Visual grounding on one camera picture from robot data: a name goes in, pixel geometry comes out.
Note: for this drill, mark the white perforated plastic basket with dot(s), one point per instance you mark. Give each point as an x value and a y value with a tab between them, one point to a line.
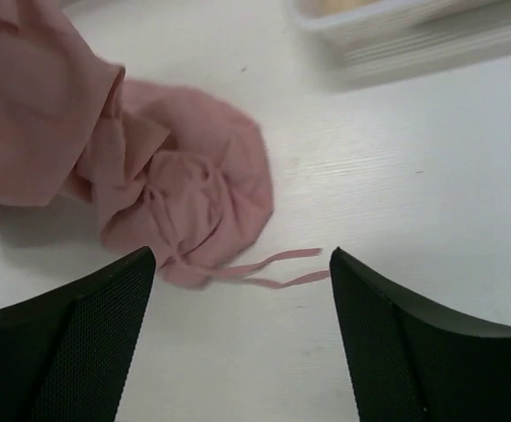
388	41

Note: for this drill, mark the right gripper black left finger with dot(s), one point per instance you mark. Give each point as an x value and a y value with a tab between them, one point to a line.
65	354

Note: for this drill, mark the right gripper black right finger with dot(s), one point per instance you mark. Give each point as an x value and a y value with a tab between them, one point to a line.
411	358

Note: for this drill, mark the pink trousers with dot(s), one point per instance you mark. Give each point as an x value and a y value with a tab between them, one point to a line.
168	167

